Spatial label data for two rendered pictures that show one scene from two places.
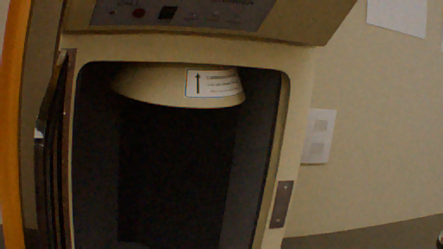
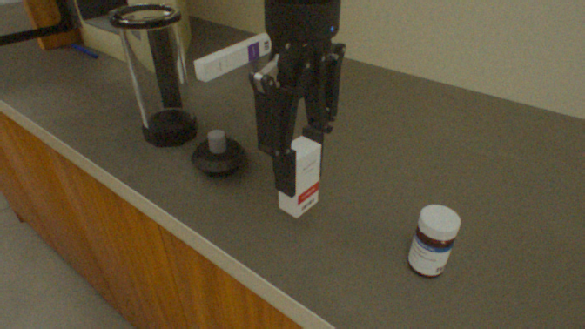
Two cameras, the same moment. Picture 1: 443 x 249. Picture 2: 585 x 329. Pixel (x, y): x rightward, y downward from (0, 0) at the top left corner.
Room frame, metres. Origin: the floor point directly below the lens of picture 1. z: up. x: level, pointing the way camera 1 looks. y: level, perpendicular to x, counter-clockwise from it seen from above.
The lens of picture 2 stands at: (0.58, -1.07, 1.33)
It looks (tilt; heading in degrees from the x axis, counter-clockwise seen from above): 37 degrees down; 59
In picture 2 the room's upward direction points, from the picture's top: straight up
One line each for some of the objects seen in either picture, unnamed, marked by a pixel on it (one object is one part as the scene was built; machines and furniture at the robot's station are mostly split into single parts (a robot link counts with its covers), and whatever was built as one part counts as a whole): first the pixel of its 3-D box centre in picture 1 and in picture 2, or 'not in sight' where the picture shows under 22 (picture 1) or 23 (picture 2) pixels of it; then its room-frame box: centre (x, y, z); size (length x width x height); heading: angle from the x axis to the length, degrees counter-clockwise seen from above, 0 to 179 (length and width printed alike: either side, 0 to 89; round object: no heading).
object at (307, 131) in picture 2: not in sight; (312, 152); (0.82, -0.74, 1.05); 0.03 x 0.01 x 0.07; 107
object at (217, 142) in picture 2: not in sight; (218, 150); (0.75, -0.56, 0.97); 0.09 x 0.09 x 0.07
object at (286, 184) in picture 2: not in sight; (285, 171); (0.77, -0.75, 1.05); 0.03 x 0.01 x 0.07; 107
